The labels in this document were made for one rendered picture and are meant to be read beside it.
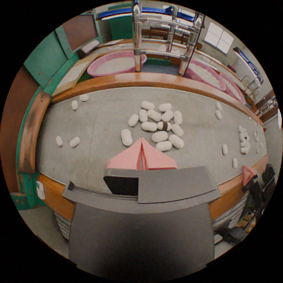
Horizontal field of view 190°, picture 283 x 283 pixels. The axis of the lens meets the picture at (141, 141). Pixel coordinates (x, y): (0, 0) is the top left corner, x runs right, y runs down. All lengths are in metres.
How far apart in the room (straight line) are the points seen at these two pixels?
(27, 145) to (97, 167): 0.28
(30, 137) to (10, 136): 0.11
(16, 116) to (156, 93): 0.51
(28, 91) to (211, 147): 0.67
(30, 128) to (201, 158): 0.53
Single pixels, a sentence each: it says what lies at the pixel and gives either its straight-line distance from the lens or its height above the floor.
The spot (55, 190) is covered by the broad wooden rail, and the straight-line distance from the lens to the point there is 0.32.
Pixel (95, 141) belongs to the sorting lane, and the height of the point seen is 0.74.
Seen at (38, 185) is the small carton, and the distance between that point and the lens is 0.39.
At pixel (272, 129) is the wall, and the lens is 4.88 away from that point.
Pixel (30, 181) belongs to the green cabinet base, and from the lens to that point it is 0.45.
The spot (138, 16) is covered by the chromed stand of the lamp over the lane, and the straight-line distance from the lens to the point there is 0.28.
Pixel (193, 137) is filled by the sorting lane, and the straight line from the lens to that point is 0.25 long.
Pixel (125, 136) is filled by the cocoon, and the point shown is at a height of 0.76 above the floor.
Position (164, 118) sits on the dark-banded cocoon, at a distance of 0.21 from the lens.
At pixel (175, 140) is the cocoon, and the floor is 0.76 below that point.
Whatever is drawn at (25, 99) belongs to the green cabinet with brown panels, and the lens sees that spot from 0.46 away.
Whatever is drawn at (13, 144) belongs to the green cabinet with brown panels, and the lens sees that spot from 0.43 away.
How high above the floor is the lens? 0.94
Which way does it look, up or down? 76 degrees down
